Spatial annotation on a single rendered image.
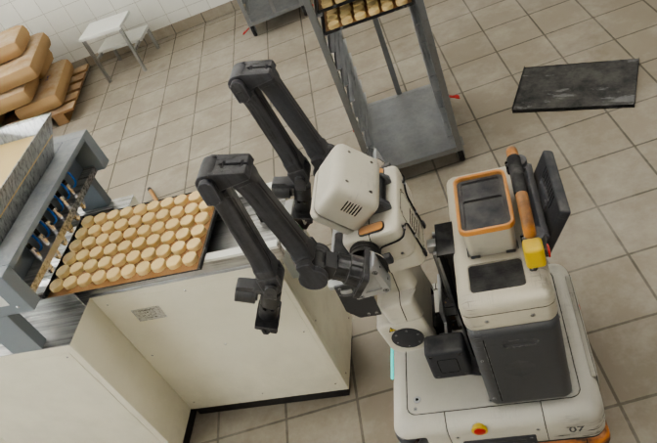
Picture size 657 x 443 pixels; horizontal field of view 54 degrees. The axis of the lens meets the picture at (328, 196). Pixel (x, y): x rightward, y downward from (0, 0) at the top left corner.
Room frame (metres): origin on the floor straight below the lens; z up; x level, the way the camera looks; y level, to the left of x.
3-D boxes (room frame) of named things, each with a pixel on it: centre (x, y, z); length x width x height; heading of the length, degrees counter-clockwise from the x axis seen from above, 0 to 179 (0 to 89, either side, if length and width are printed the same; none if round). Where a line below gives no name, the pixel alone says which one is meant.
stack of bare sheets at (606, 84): (2.73, -1.46, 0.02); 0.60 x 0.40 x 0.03; 52
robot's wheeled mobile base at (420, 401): (1.33, -0.28, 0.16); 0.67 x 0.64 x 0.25; 70
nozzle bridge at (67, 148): (1.97, 0.98, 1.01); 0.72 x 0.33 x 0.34; 160
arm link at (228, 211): (1.29, 0.23, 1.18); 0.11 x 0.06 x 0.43; 160
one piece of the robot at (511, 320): (1.30, -0.36, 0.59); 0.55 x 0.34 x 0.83; 160
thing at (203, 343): (1.80, 0.51, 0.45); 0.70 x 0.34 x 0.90; 70
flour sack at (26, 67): (5.55, 1.86, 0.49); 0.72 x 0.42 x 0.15; 175
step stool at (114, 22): (5.69, 1.09, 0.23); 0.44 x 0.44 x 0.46; 72
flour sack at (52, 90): (5.58, 1.84, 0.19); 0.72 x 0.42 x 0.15; 174
